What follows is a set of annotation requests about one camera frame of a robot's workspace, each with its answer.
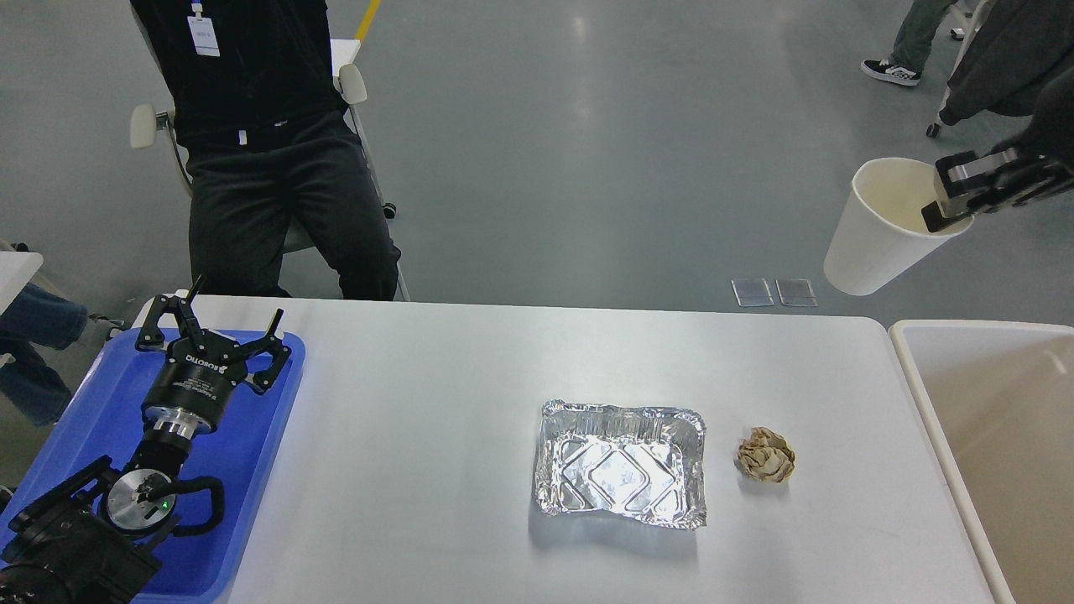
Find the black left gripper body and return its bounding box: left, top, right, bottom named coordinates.
left=139, top=330, right=252, bottom=435

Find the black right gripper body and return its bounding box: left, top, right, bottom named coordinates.
left=1014, top=68, right=1073, bottom=206

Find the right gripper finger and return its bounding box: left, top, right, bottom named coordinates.
left=920, top=179, right=1050, bottom=233
left=935, top=148, right=1029, bottom=202

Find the white paper cup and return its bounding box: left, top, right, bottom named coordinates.
left=822, top=157, right=972, bottom=297

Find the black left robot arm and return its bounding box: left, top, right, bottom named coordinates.
left=3, top=291, right=304, bottom=603

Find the blue plastic tray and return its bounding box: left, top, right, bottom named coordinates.
left=3, top=331, right=305, bottom=603

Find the chair with dark jacket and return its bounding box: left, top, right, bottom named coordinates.
left=925, top=1, right=1073, bottom=138

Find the person leg with sneaker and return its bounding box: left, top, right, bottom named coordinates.
left=860, top=1, right=956, bottom=87

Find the person in blue jeans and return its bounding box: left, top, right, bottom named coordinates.
left=1, top=283, right=129, bottom=427

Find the white side table corner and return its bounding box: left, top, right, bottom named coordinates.
left=0, top=251, right=44, bottom=313

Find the seated person in black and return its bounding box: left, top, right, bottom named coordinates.
left=131, top=1, right=400, bottom=301

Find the beige plastic bin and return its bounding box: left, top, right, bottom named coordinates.
left=889, top=320, right=1073, bottom=603

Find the floor plate right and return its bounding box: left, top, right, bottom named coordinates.
left=775, top=279, right=818, bottom=307

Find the floor plate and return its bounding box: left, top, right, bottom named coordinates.
left=775, top=279, right=818, bottom=307
left=730, top=278, right=774, bottom=307

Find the floor plate left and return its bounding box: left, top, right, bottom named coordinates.
left=730, top=278, right=774, bottom=307

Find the white ID badge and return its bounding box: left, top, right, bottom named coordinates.
left=187, top=12, right=220, bottom=58

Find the crumpled brown paper ball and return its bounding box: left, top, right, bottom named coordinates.
left=736, top=427, right=795, bottom=484

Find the aluminium foil tray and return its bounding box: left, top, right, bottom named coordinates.
left=533, top=400, right=708, bottom=530

